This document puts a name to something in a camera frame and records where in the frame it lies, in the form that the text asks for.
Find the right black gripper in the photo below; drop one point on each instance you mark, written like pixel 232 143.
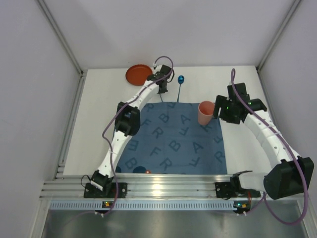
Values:
pixel 220 106

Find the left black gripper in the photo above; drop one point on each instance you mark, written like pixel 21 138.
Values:
pixel 162 86

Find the pink plastic cup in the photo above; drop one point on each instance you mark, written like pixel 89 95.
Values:
pixel 205 112

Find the blue metallic spoon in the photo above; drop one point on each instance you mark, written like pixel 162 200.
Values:
pixel 180 81

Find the orange-red plate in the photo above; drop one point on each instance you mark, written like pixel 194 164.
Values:
pixel 137 74

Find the blue lettered placemat cloth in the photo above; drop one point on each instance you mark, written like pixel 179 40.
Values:
pixel 171 141

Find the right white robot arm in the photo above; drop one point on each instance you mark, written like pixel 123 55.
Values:
pixel 288 168

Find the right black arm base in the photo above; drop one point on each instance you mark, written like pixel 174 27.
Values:
pixel 227 190

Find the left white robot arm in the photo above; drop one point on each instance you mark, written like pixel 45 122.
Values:
pixel 127 122

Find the right corner frame post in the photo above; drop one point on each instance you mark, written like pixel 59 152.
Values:
pixel 295 4

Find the corner frame post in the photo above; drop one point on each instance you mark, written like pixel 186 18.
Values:
pixel 295 4
pixel 59 34

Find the left corner frame post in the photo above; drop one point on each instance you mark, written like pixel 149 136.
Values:
pixel 59 34

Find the perforated cable duct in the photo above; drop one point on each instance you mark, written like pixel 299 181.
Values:
pixel 201 205

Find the aluminium mounting rail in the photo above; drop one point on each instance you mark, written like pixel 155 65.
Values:
pixel 142 186

